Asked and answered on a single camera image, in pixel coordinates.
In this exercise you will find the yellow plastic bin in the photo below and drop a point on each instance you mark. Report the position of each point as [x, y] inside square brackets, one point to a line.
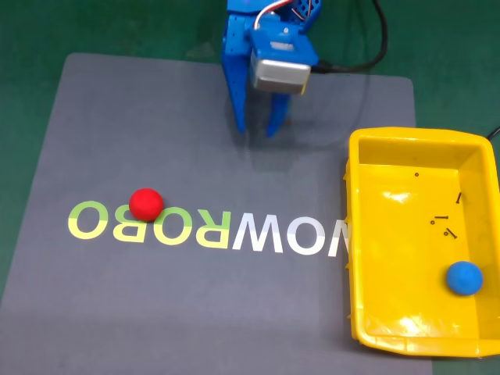
[390, 254]

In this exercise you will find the red ball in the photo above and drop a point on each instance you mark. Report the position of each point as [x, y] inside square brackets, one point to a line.
[146, 205]

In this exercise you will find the grey mat with lettering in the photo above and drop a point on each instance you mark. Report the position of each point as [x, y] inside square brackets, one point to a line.
[156, 117]

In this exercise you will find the blue ball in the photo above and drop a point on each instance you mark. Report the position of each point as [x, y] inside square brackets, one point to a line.
[465, 278]

